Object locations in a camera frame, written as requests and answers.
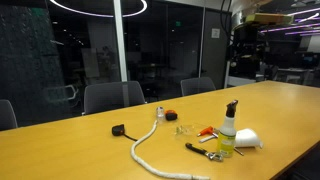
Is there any white paper cup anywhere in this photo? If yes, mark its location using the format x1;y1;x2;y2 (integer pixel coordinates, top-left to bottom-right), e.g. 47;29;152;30
234;128;264;150

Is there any small clear glass jar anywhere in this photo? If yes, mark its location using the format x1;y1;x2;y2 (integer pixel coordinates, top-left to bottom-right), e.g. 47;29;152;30
156;106;166;125

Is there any orange and black tape measure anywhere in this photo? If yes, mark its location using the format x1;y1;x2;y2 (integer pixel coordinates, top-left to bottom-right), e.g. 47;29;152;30
164;109;179;122

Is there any dark grey office chair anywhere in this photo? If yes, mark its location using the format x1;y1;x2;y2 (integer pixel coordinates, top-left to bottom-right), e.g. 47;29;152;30
0;99;18;132
83;80;147;116
180;76;217;98

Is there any black plug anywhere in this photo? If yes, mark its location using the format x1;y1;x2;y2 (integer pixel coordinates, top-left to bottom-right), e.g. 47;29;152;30
111;123;126;137

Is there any yellow label spray bottle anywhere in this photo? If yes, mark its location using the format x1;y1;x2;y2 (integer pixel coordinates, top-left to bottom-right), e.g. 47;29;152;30
216;99;239;159

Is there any white chair behind glass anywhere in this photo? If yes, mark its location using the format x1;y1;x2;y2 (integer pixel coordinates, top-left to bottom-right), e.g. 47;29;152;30
43;84;80;104

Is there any thin black cord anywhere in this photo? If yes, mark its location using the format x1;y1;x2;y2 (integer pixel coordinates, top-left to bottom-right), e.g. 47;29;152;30
123;133;139;142

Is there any orange handled hex tool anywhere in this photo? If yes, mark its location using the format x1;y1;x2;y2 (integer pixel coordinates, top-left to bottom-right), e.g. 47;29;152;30
196;125;219;139

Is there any black yellow handled adjustable wrench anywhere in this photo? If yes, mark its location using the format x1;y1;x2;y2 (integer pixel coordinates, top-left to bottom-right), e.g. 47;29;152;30
185;142;225;163

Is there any white braided rope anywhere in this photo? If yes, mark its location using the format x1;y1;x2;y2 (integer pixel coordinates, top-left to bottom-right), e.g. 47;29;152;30
129;120;212;180

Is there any ring ceiling light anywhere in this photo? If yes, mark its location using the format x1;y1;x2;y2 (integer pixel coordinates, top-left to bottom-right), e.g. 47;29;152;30
49;0;148;19

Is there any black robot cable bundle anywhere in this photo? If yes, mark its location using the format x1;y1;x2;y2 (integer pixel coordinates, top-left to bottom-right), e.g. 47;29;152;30
219;0;235;38

